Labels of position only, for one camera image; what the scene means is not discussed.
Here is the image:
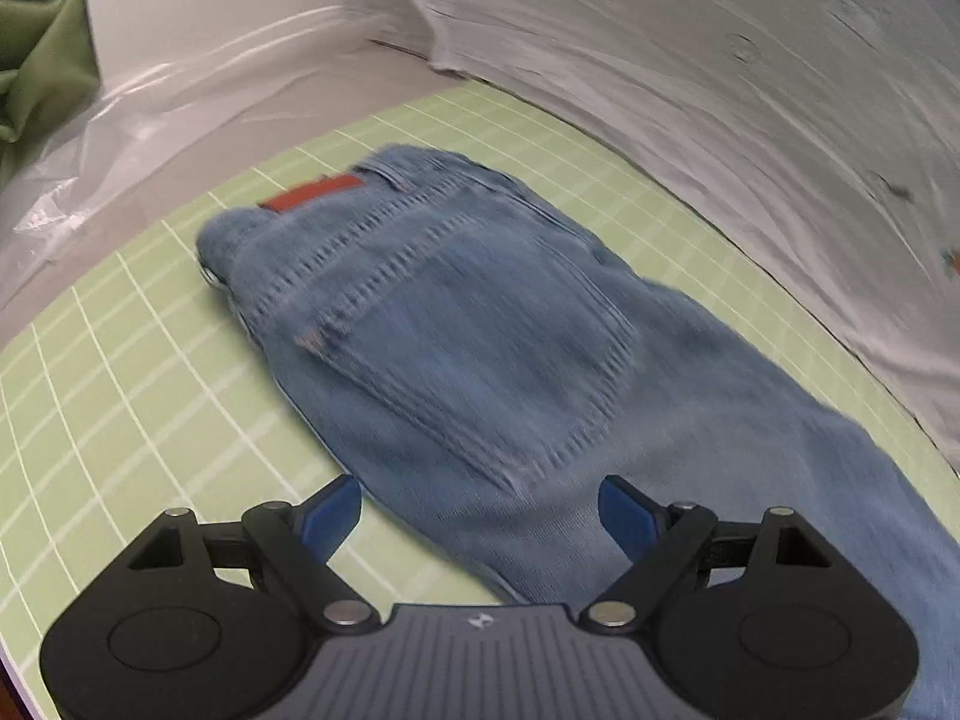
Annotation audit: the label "clear plastic sheet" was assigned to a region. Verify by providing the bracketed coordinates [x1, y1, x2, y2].
[0, 4, 437, 316]

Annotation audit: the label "green curtain cloth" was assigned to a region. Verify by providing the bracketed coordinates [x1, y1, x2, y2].
[0, 0, 103, 188]

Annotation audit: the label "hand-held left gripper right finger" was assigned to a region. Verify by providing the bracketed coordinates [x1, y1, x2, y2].
[580, 474, 839, 632]

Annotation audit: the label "blue denim jeans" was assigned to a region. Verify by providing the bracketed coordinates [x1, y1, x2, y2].
[195, 142, 960, 720]

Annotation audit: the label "grey carrot print sheet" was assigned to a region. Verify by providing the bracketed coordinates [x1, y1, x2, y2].
[352, 0, 960, 475]

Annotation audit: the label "green grid mat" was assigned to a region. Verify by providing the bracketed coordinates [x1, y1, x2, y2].
[0, 82, 940, 720]

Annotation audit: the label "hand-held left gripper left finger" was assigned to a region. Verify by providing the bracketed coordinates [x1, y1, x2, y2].
[122, 474, 381, 636]

